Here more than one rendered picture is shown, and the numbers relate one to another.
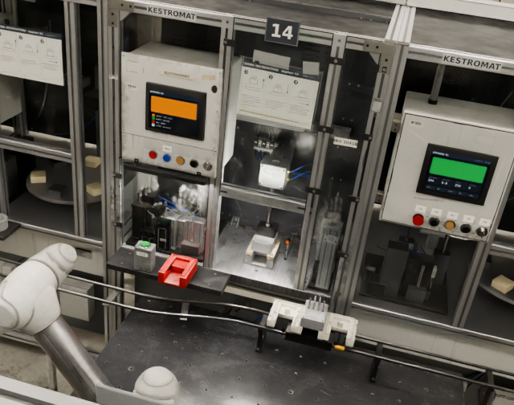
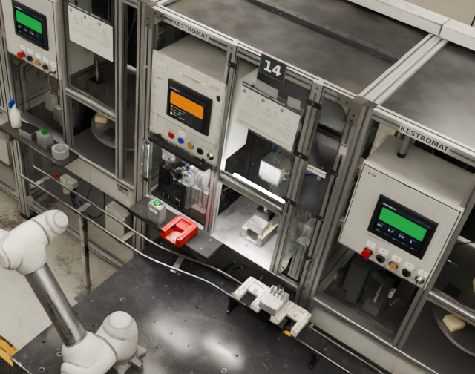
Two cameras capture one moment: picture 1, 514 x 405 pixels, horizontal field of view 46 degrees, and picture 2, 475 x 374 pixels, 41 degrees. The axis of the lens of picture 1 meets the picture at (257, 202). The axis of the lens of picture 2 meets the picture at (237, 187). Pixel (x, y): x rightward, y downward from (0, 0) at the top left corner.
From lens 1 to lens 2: 1.01 m
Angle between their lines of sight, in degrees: 19
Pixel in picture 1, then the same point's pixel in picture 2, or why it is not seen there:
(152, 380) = (113, 322)
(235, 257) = (235, 228)
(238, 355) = (210, 312)
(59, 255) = (53, 221)
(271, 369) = (231, 332)
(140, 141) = (163, 121)
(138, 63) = (164, 62)
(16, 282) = (14, 237)
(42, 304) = (30, 257)
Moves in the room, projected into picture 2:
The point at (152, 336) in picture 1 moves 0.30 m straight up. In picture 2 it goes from (151, 276) to (153, 237)
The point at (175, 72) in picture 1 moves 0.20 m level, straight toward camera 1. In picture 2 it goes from (190, 77) to (176, 99)
